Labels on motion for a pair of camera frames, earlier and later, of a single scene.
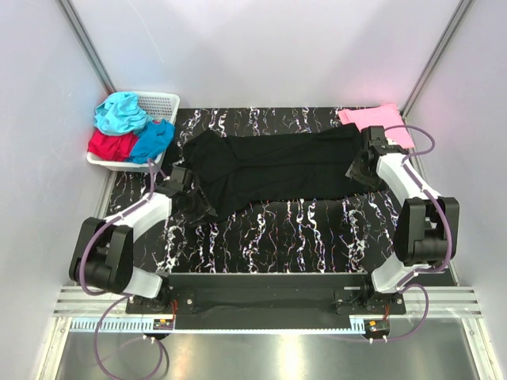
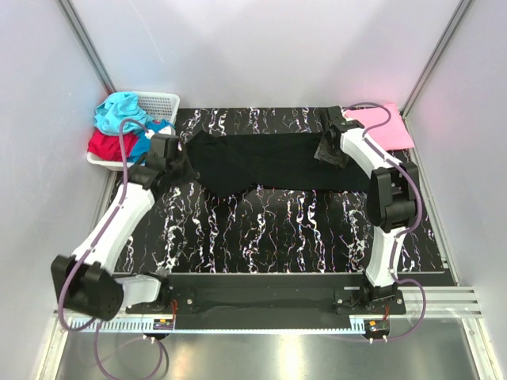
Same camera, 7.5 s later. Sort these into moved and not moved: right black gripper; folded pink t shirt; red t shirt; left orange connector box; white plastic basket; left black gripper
Moved: right black gripper; left black gripper
Not moved: red t shirt; folded pink t shirt; white plastic basket; left orange connector box
